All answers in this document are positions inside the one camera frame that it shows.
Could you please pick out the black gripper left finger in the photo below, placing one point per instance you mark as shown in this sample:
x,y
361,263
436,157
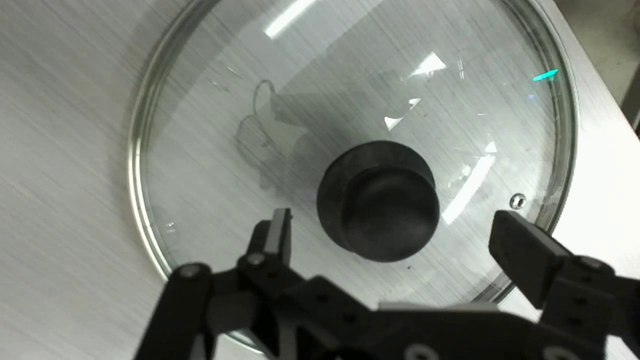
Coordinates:
x,y
277,233

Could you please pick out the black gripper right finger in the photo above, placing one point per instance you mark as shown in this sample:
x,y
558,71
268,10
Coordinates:
x,y
526,252

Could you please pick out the glass lid with black knob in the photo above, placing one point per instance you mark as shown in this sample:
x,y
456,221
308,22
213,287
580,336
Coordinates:
x,y
376,200

